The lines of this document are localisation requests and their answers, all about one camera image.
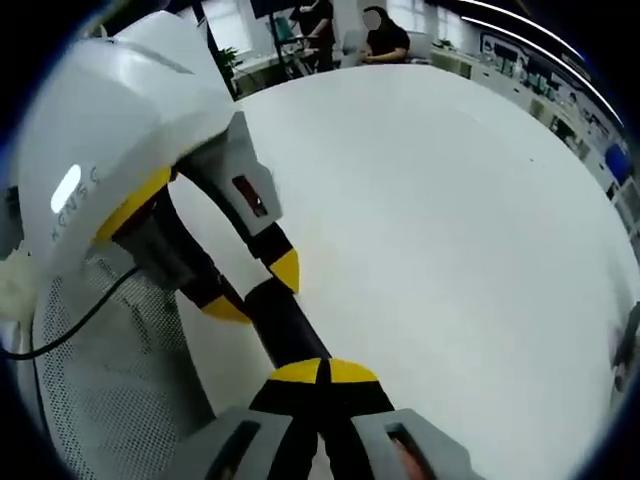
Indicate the small green plant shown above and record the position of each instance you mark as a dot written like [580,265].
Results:
[229,65]

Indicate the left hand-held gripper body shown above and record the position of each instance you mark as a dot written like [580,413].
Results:
[110,125]

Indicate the person's left hand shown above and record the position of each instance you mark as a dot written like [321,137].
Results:
[17,290]

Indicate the straight ceiling light strip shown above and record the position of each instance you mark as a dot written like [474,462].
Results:
[550,55]

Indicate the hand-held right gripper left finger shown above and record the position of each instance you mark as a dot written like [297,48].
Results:
[270,430]

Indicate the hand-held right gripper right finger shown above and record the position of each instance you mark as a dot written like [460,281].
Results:
[380,430]

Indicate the black remote control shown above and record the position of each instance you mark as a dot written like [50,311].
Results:
[290,325]

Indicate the white perforated chair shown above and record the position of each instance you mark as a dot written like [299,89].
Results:
[115,380]

